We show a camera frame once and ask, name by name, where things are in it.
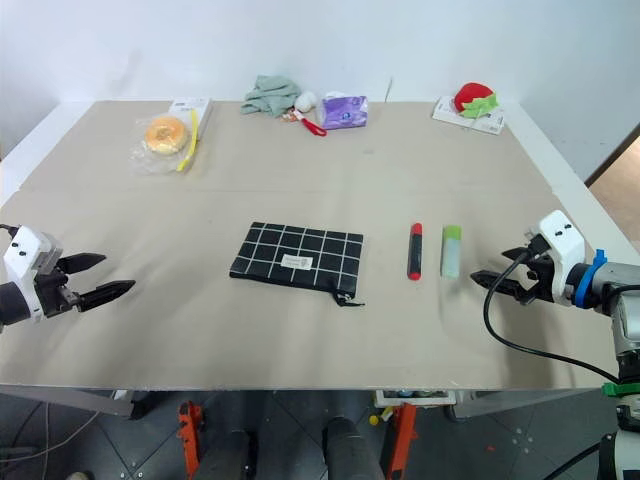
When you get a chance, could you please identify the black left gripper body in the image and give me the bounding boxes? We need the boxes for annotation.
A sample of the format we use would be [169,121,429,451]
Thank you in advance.
[33,256,84,318]

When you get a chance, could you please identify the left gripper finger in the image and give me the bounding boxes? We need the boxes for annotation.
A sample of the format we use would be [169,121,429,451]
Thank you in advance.
[78,279,137,313]
[60,253,108,275]

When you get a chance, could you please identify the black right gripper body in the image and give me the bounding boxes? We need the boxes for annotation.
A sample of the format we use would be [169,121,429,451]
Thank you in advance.
[516,244,556,307]

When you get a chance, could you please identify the black white-grid pencil case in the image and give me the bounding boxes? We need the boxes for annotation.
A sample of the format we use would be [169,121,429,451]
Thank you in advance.
[228,221,367,308]

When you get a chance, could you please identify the green glue stick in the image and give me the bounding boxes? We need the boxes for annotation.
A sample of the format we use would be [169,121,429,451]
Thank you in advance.
[439,224,464,280]

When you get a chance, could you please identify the red and black marker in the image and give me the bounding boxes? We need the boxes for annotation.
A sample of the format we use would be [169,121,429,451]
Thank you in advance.
[405,222,426,283]

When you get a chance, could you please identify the flat white printed box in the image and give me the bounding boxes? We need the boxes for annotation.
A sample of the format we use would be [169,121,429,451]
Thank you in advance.
[431,95,507,136]

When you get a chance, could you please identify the white tray under table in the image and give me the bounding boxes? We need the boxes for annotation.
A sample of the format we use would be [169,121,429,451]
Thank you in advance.
[374,388,459,410]

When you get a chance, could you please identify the bagel in clear plastic bag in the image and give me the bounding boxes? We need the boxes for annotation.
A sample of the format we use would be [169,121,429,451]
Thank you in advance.
[130,113,195,177]

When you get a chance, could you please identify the red strawberry plush toy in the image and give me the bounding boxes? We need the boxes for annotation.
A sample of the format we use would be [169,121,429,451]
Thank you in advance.
[452,82,502,120]

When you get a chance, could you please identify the orange metal clamp stand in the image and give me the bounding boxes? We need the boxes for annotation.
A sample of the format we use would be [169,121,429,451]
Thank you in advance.
[178,399,205,480]
[386,401,419,480]

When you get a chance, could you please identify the yellow plastic toothbrush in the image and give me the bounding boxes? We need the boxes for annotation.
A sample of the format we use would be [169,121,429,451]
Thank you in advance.
[176,109,202,173]

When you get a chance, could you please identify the small white cardboard box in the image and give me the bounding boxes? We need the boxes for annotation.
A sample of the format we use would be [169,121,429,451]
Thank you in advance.
[167,97,214,125]

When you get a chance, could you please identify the beige table cover sheet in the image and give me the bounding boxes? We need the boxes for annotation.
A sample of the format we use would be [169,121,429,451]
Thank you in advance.
[0,99,623,392]

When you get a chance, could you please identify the purple tissue pack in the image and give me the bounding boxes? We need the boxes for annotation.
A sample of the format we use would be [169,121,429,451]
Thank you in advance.
[319,91,370,132]

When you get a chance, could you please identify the dark rounded shape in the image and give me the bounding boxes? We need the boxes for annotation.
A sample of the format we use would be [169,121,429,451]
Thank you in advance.
[321,414,387,480]

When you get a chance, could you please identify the crumpled green cloth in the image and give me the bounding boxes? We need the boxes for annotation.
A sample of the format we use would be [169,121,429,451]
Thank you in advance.
[240,74,302,119]

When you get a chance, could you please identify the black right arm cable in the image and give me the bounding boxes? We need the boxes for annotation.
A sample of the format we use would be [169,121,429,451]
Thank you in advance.
[482,235,622,387]

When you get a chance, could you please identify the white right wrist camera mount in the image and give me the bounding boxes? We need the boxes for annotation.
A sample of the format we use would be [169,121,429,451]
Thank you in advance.
[528,209,586,306]

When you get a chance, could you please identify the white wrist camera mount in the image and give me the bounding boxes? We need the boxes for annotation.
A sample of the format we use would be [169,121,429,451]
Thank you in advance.
[2,225,65,322]
[528,209,586,306]

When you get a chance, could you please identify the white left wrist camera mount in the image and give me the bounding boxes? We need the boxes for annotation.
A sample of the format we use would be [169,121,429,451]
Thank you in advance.
[2,225,65,322]

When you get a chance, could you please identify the grey metal table frame bar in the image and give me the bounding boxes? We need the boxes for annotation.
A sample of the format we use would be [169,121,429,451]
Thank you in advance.
[0,384,137,420]

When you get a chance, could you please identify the grey floor cable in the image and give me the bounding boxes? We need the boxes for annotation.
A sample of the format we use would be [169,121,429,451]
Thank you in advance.
[0,399,104,464]

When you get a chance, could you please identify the red handled brush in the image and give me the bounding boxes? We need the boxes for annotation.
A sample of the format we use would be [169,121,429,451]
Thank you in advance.
[279,110,329,138]

